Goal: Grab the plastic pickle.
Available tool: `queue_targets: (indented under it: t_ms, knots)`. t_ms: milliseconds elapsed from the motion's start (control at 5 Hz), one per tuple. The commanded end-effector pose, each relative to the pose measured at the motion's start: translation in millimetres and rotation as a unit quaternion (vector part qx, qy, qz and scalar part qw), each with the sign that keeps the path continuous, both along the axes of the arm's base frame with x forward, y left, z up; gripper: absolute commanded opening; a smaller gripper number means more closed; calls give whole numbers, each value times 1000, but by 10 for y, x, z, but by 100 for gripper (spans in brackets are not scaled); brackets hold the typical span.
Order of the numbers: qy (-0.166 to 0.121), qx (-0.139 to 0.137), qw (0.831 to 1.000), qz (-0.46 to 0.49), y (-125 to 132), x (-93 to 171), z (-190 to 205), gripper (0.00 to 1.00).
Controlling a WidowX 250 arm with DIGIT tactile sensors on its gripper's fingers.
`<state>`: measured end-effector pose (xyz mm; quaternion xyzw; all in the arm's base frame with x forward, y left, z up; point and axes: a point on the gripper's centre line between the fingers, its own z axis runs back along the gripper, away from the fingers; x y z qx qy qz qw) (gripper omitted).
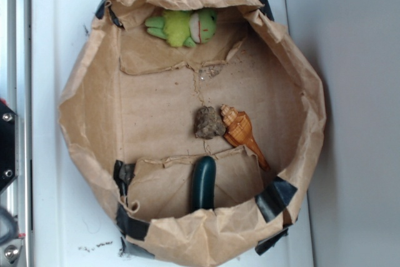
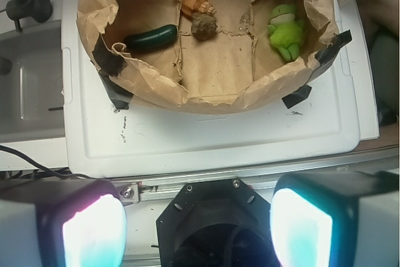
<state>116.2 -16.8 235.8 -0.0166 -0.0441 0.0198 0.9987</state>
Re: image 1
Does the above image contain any dark green plastic pickle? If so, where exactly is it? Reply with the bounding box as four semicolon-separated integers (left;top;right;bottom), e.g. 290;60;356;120
191;156;216;211

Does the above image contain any brown paper bag bin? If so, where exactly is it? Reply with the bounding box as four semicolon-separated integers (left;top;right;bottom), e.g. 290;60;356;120
59;0;326;266

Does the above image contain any grey brown rock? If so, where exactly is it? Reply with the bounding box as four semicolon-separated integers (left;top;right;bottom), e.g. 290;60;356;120
194;106;226;139

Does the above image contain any orange plastic conch shell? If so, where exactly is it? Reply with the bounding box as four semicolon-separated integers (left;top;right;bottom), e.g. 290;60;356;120
221;104;270;171

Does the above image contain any green plush frog toy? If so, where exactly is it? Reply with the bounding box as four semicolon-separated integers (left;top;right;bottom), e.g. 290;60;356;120
144;8;218;48

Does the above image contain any white plastic tray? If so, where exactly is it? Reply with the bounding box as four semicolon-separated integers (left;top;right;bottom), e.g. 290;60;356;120
31;0;288;266

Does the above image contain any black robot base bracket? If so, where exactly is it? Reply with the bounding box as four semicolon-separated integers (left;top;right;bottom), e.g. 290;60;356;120
0;99;16;193

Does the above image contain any aluminium frame rail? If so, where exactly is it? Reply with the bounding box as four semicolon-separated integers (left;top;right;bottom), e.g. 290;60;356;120
1;0;34;266

